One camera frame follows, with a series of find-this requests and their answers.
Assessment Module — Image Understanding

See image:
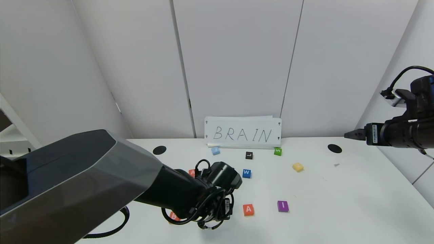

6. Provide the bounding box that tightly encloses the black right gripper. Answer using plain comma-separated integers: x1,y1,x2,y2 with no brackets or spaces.
344,120,413,147

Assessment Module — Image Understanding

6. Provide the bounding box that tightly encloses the white BRAIN sign board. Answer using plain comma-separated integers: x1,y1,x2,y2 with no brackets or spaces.
204,117,282,148

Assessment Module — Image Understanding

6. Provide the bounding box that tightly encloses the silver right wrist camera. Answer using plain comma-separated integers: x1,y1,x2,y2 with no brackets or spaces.
380,89,408,108

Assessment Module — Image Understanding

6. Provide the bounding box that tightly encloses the black right camera cable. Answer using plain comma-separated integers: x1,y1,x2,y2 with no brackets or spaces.
386,65,434,98

